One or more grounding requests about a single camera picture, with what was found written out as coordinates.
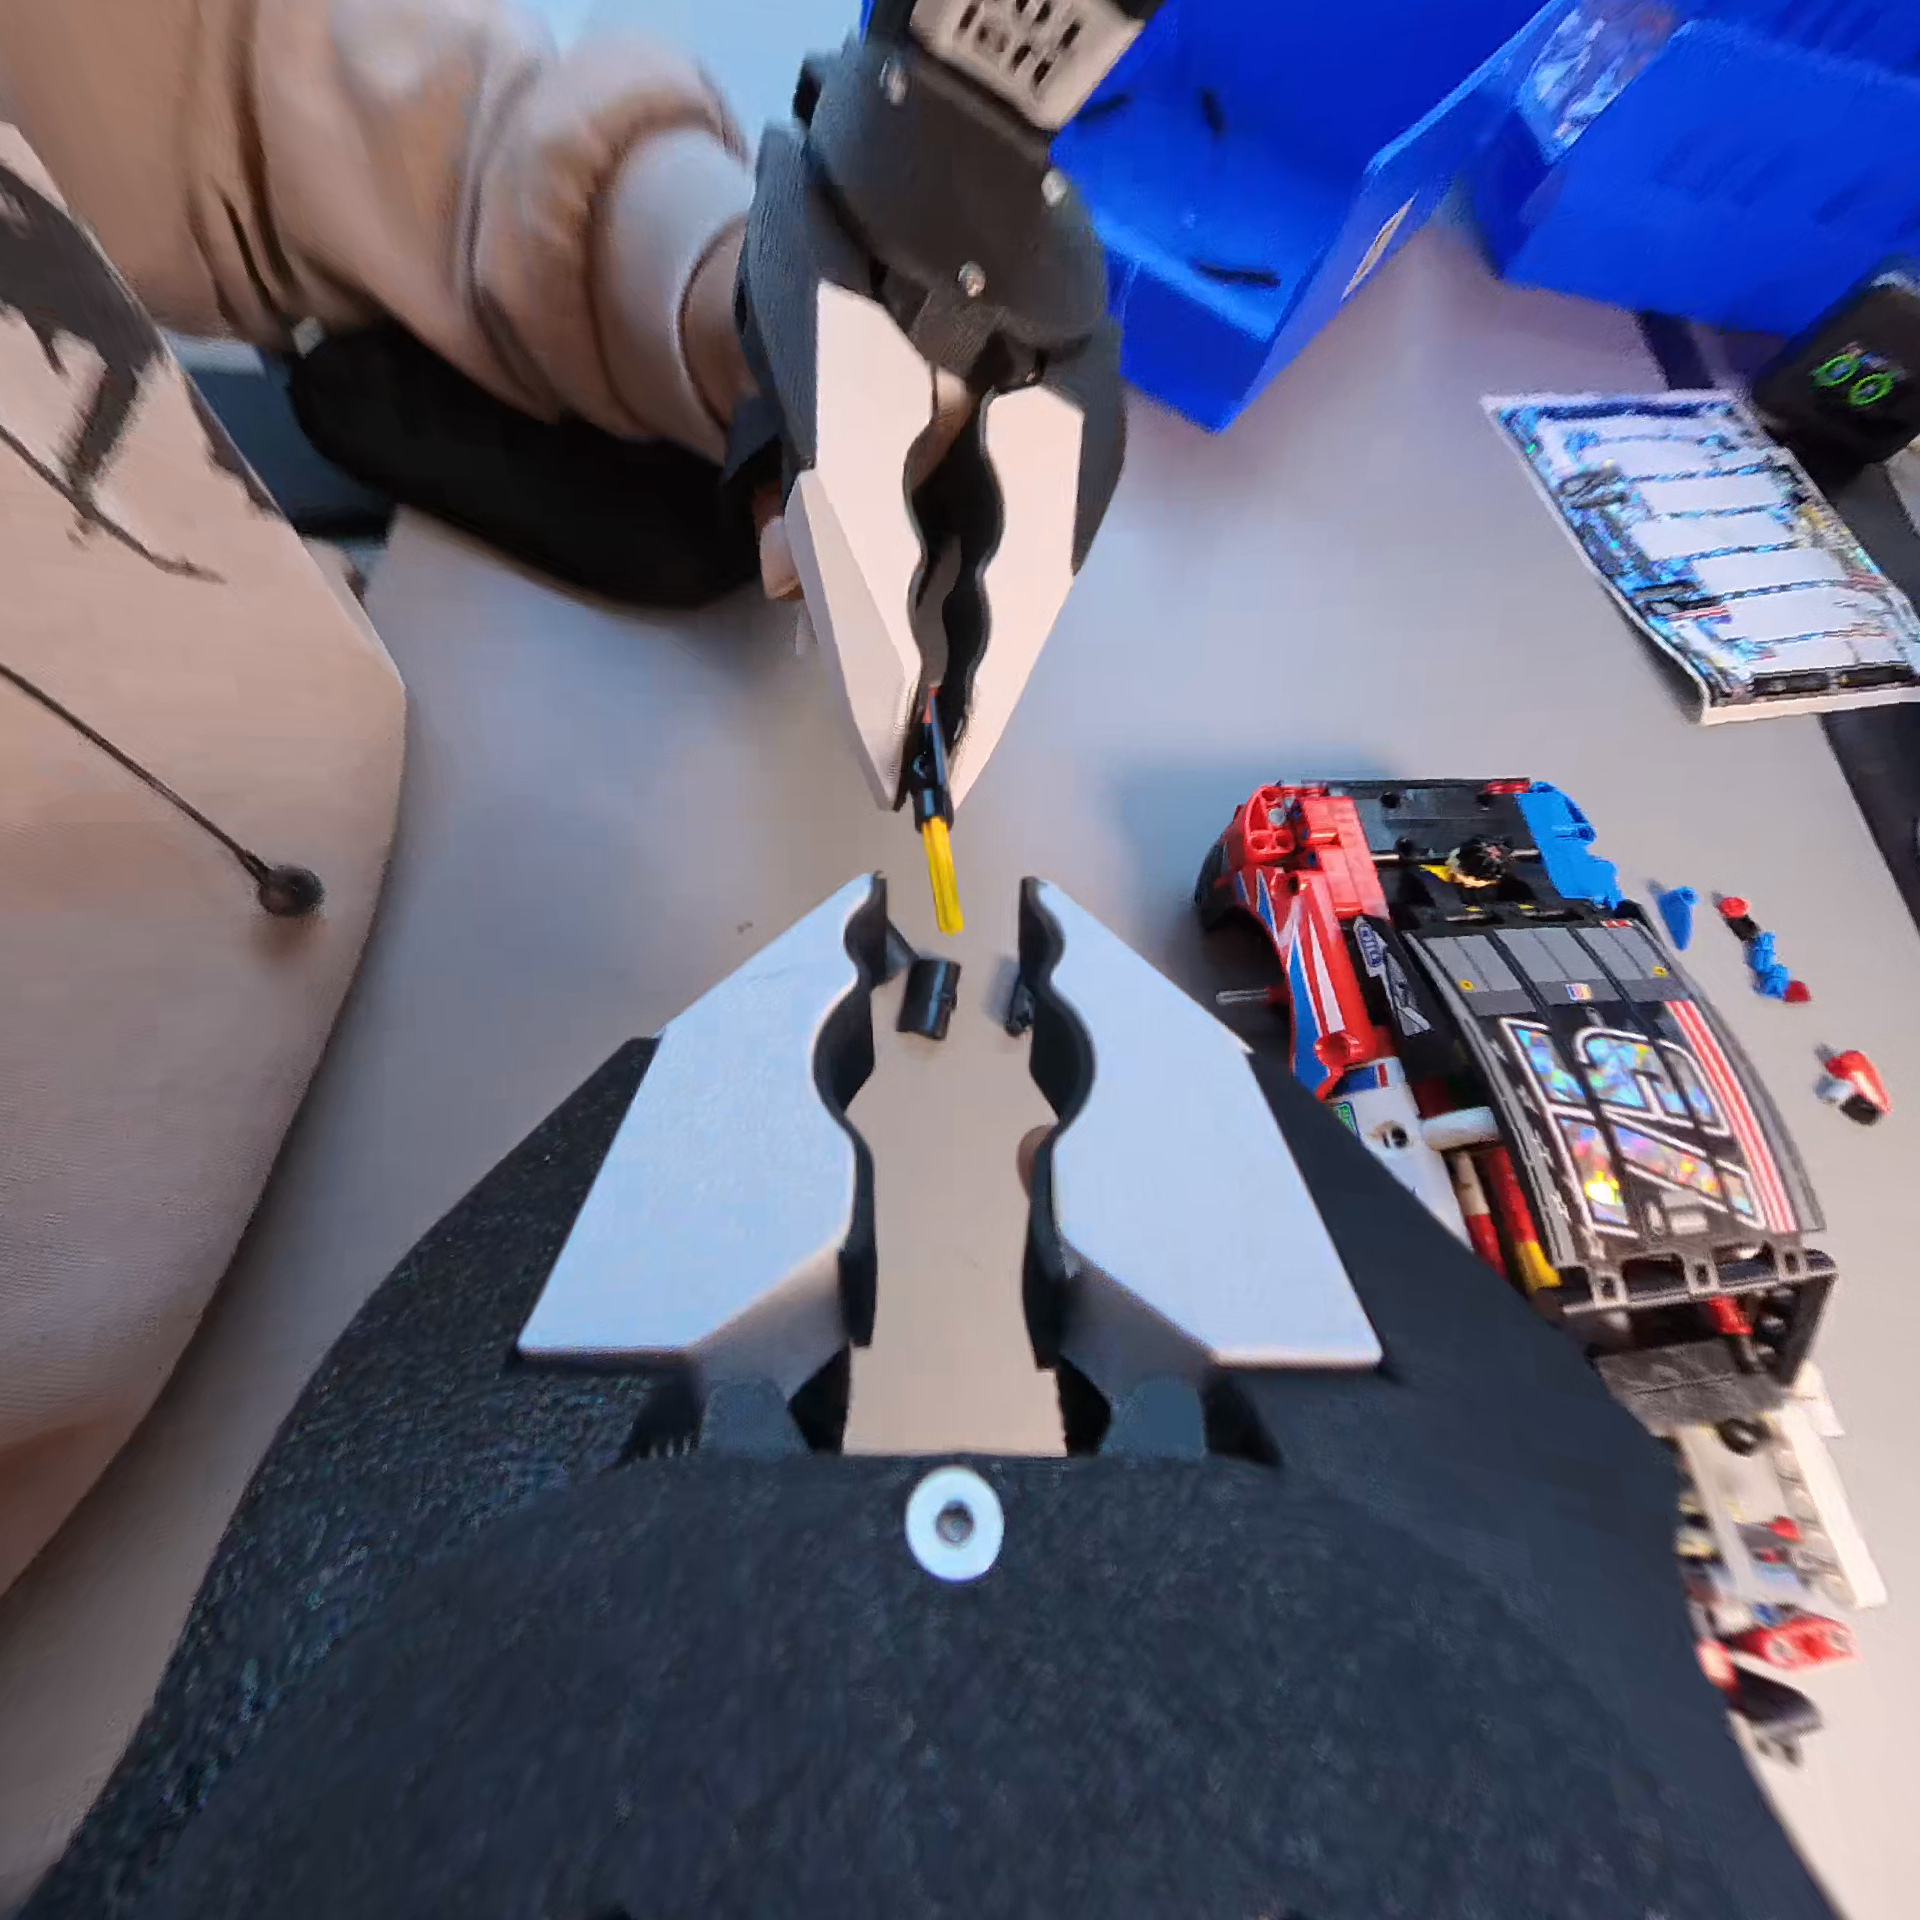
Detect crinkled shiny plastic bag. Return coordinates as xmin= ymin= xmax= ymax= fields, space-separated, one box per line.
xmin=1516 ymin=0 xmax=1684 ymax=143

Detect labelled blue plastic bin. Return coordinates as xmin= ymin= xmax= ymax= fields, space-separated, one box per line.
xmin=1047 ymin=0 xmax=1555 ymax=434

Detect holographic sticker sheet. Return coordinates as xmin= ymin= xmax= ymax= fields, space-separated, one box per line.
xmin=1482 ymin=386 xmax=1920 ymax=727

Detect lego race car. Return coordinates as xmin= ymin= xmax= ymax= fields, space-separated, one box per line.
xmin=1197 ymin=776 xmax=1893 ymax=1762

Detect person's torso in beige hoodie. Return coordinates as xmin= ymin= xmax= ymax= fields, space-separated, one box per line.
xmin=0 ymin=125 xmax=410 ymax=1594

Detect person's left forearm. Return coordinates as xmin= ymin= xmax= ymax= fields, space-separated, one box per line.
xmin=182 ymin=0 xmax=759 ymax=458

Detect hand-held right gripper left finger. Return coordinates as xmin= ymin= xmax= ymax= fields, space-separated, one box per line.
xmin=515 ymin=873 xmax=903 ymax=1414

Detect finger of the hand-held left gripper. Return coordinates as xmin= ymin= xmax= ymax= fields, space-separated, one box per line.
xmin=929 ymin=386 xmax=1088 ymax=808
xmin=785 ymin=281 xmax=969 ymax=815

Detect black wrist rest pad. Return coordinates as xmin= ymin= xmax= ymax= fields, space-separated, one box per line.
xmin=289 ymin=316 xmax=773 ymax=607

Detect small coloured lego pieces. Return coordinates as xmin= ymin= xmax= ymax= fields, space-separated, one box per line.
xmin=1651 ymin=882 xmax=1897 ymax=1127

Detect black device with green lights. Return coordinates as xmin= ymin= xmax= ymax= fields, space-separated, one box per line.
xmin=1753 ymin=269 xmax=1920 ymax=470

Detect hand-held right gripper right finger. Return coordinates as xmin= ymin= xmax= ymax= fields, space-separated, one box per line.
xmin=1019 ymin=878 xmax=1384 ymax=1422

